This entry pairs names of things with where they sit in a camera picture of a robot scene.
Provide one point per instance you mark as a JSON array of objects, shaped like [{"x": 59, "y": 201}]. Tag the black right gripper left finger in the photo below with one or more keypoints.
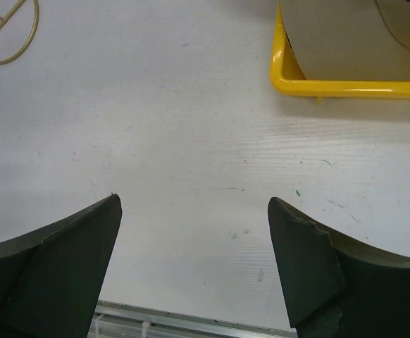
[{"x": 51, "y": 278}]

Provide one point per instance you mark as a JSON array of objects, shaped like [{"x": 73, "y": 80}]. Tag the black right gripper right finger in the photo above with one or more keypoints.
[{"x": 335, "y": 285}]

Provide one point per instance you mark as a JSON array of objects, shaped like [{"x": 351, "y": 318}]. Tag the beige baseball cap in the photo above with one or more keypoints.
[{"x": 349, "y": 39}]

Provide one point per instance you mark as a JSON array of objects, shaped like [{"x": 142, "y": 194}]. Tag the yellow plastic bin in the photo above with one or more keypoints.
[{"x": 287, "y": 77}]

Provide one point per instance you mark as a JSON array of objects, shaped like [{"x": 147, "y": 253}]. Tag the aluminium frame rail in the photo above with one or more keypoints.
[{"x": 119, "y": 320}]

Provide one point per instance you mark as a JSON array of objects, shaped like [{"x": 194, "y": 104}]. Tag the gold wire hat stand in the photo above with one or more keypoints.
[{"x": 19, "y": 21}]

